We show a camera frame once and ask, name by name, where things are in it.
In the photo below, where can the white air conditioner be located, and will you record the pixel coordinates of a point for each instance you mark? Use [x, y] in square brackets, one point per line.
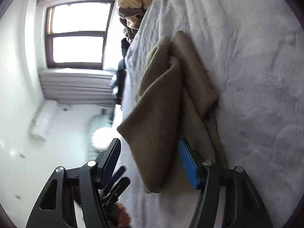
[41, 123]

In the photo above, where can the window with dark frame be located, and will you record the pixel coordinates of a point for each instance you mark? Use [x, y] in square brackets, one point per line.
[75, 34]

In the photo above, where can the person's left hand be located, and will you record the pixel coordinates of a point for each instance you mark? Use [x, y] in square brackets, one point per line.
[119, 216]

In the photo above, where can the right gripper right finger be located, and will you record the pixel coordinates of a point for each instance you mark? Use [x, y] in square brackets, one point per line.
[244, 206]

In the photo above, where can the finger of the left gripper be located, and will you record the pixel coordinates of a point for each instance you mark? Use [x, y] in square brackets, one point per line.
[112, 192]
[115, 178]

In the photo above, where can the black clothes pile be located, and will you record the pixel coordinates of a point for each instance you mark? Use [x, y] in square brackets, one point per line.
[118, 80]

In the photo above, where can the white round pillow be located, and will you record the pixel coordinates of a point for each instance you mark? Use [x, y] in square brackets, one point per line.
[102, 138]

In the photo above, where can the brown knit sweater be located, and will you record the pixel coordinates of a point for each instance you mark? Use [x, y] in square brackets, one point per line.
[175, 100]

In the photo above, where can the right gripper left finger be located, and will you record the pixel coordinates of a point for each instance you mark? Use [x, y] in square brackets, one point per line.
[55, 204]

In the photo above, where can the lavender bed cover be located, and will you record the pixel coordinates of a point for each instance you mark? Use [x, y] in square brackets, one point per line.
[252, 51]

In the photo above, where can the grey window curtain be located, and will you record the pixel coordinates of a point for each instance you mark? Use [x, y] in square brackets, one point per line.
[77, 86]

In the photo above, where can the beige striped clothes pile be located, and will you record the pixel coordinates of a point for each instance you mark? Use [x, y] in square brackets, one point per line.
[131, 13]

